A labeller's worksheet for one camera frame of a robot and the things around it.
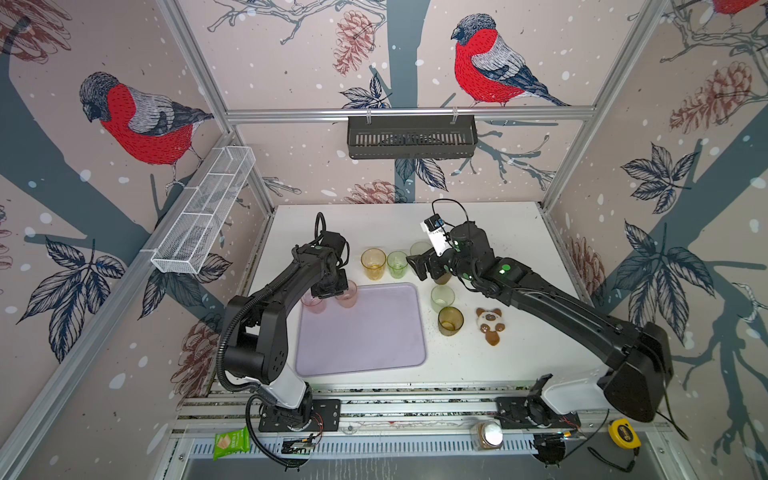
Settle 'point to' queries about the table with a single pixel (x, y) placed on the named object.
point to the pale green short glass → (441, 296)
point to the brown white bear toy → (491, 323)
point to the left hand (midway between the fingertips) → (335, 290)
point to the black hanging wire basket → (376, 137)
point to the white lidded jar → (490, 436)
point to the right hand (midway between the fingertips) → (418, 252)
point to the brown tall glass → (443, 279)
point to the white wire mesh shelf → (185, 245)
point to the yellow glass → (373, 261)
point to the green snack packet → (228, 443)
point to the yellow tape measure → (623, 434)
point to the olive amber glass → (450, 320)
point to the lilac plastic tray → (383, 331)
